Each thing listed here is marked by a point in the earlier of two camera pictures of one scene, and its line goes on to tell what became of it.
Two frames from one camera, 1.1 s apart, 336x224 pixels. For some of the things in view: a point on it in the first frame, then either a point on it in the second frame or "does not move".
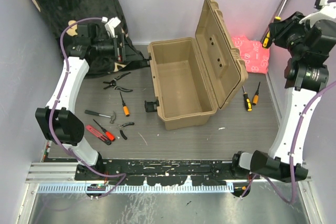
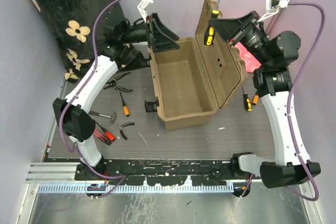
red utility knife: (98, 134) does not move
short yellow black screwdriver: (247, 101) does not move
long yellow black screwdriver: (266, 42) to (210, 33)
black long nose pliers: (113, 83) does not move
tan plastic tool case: (192, 78) does not move
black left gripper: (124, 52) to (160, 38)
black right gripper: (279, 29) to (227, 28)
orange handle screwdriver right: (255, 97) does not move
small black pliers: (121, 126) does not move
